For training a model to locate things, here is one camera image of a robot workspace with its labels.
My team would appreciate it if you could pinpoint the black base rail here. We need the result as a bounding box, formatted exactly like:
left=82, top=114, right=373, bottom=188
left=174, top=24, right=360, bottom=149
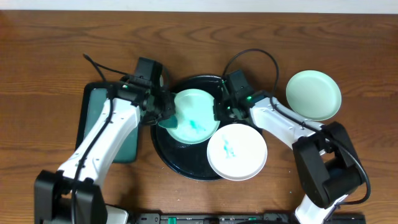
left=127, top=212, right=367, bottom=224

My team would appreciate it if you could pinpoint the green and yellow sponge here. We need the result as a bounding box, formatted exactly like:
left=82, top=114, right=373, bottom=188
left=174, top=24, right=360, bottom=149
left=158, top=115, right=178, bottom=129

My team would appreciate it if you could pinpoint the mint plate with stain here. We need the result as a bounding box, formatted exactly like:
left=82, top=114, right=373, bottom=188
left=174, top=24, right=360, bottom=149
left=166, top=89, right=220, bottom=144

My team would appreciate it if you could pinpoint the black rectangular sponge tray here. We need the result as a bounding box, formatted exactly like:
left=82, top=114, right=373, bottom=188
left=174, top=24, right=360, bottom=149
left=75, top=82, right=139, bottom=164

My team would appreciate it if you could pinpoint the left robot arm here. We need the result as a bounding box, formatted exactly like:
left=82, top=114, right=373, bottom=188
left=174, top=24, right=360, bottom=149
left=34, top=82, right=175, bottom=224

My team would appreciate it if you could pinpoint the white plate with stain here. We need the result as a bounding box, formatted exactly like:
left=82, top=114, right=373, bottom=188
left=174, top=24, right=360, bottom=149
left=206, top=124, right=267, bottom=181

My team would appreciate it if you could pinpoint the round black tray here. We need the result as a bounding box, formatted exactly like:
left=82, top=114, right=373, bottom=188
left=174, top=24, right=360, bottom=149
left=151, top=75, right=261, bottom=181

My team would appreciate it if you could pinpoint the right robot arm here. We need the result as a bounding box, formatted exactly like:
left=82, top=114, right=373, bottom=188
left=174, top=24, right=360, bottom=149
left=214, top=81, right=371, bottom=223

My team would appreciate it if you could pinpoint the mint green plate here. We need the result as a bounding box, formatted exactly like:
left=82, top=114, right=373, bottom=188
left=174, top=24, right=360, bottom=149
left=285, top=70, right=342, bottom=121

